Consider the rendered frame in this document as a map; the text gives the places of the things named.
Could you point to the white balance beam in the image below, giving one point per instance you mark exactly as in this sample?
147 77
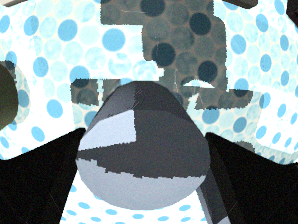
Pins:
247 4

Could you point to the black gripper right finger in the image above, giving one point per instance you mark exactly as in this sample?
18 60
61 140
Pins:
252 187

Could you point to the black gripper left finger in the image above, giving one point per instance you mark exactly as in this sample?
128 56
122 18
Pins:
36 184

